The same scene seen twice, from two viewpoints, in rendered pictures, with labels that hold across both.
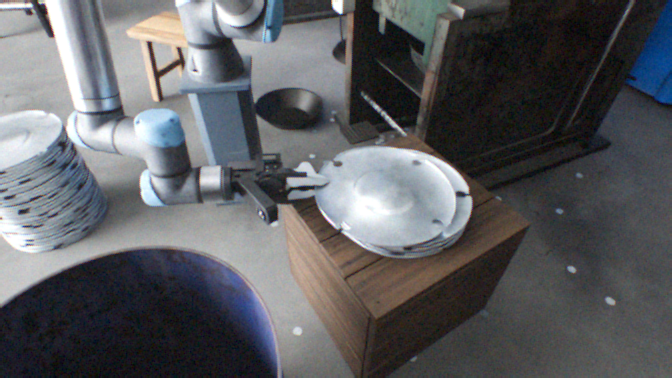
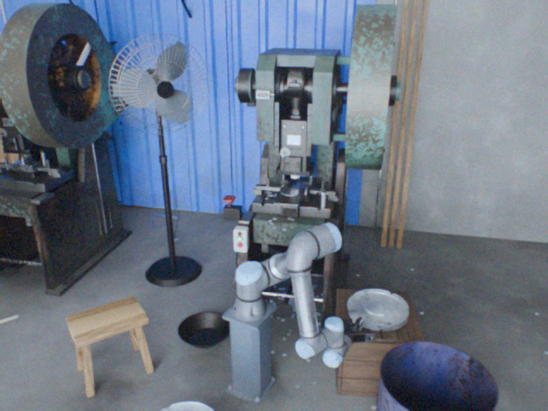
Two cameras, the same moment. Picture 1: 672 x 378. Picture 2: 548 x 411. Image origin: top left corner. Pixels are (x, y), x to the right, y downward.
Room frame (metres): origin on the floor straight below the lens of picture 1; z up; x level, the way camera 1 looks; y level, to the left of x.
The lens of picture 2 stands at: (-0.19, 1.74, 1.78)
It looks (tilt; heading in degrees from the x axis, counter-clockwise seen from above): 23 degrees down; 306
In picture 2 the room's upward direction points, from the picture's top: straight up
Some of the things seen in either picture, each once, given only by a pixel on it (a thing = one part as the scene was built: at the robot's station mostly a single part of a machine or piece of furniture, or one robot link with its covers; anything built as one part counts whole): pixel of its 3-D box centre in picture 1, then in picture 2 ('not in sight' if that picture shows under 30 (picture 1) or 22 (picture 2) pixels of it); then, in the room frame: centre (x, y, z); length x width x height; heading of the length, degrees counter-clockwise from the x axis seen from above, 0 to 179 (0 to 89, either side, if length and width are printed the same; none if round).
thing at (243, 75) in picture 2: not in sight; (253, 88); (1.49, -0.35, 1.31); 0.22 x 0.12 x 0.22; 115
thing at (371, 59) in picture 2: not in sight; (361, 86); (0.99, -0.67, 1.33); 1.03 x 0.28 x 0.82; 115
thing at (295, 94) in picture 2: not in sight; (296, 98); (1.26, -0.43, 1.27); 0.21 x 0.12 x 0.34; 115
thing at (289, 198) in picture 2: not in sight; (289, 205); (1.18, -0.27, 0.72); 0.25 x 0.14 x 0.14; 115
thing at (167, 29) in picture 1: (188, 63); (111, 344); (1.63, 0.66, 0.16); 0.34 x 0.24 x 0.34; 68
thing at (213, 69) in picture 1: (213, 53); (249, 301); (0.99, 0.33, 0.50); 0.15 x 0.15 x 0.10
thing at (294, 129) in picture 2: not in sight; (294, 142); (1.24, -0.39, 1.04); 0.17 x 0.15 x 0.30; 115
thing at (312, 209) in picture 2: not in sight; (294, 200); (1.26, -0.43, 0.68); 0.45 x 0.30 x 0.06; 25
